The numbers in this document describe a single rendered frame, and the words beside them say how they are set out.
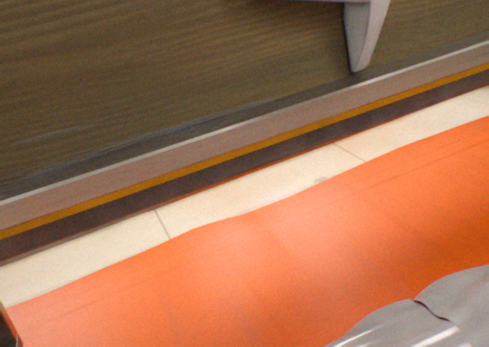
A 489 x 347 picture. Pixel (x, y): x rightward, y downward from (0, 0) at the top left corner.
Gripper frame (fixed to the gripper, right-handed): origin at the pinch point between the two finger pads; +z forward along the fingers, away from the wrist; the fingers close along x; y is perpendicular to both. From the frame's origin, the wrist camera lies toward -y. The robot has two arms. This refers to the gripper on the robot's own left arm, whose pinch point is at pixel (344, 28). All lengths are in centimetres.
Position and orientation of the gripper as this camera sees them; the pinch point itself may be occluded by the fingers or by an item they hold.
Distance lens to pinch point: 23.0
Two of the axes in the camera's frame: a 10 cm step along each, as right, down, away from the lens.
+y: -9.0, 3.2, -2.8
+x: 3.9, 3.4, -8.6
